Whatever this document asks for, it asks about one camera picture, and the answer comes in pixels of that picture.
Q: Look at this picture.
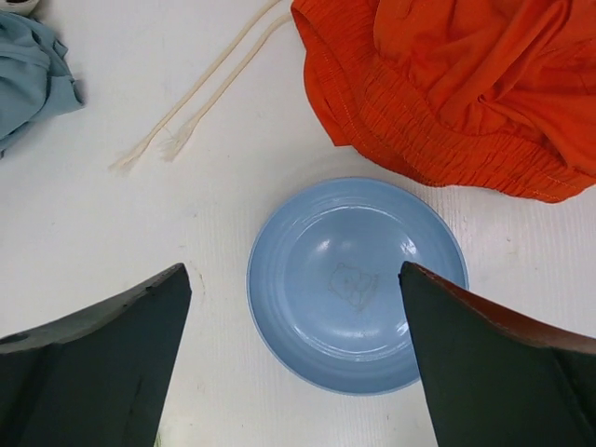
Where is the blue-grey cloth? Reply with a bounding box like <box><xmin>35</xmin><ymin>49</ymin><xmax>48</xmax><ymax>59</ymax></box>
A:
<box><xmin>1</xmin><ymin>11</ymin><xmax>84</xmax><ymax>153</ymax></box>

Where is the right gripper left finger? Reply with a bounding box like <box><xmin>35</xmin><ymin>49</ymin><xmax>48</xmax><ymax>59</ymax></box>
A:
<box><xmin>1</xmin><ymin>264</ymin><xmax>192</xmax><ymax>446</ymax></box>

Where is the blue plastic plate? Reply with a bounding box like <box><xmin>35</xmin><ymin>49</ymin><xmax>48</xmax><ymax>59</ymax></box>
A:
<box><xmin>247</xmin><ymin>177</ymin><xmax>468</xmax><ymax>395</ymax></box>

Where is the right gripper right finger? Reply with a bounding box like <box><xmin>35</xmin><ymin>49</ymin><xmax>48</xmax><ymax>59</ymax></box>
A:
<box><xmin>400</xmin><ymin>262</ymin><xmax>595</xmax><ymax>446</ymax></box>

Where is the orange cloth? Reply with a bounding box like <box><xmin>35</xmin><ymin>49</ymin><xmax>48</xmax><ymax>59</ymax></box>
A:
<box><xmin>264</xmin><ymin>1</ymin><xmax>595</xmax><ymax>203</ymax></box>

